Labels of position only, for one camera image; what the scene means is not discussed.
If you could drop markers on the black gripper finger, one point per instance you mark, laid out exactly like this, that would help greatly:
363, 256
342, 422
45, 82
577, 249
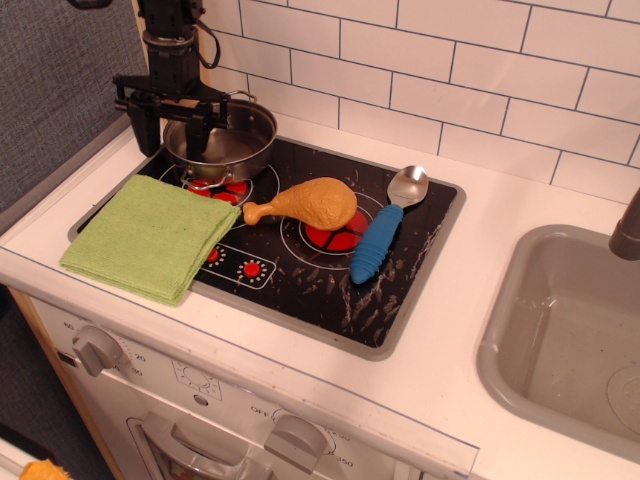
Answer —
145, 121
203, 118

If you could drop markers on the silver steel pot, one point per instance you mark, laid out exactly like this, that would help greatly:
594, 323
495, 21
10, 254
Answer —
239, 152

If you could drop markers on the grey oven door handle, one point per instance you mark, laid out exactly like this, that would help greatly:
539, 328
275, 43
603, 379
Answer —
193, 450

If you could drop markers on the grey timer knob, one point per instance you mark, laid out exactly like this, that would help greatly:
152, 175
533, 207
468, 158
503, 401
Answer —
96, 350

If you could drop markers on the grey toy faucet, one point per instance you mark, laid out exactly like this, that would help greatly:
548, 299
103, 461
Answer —
625, 239

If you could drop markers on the blue handled silver spoon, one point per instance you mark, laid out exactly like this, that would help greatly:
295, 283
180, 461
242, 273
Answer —
408, 187

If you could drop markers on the grey toy sink basin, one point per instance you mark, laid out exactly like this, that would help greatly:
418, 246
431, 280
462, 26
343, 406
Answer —
561, 347

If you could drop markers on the green folded cloth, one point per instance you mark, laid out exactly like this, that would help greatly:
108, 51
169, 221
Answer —
150, 239

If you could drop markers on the black toy stove top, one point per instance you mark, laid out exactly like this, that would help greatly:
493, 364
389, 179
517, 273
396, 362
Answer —
293, 275

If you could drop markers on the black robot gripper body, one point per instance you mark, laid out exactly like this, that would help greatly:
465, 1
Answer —
169, 107

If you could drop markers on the grey oven temperature knob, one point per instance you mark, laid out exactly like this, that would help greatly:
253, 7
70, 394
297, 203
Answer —
297, 442

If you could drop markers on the orange toy chicken drumstick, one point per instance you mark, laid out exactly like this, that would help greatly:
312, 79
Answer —
325, 204

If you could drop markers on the orange toy on floor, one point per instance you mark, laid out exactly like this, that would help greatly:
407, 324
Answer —
43, 470

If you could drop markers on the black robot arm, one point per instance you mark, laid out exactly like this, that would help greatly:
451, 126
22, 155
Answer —
173, 88

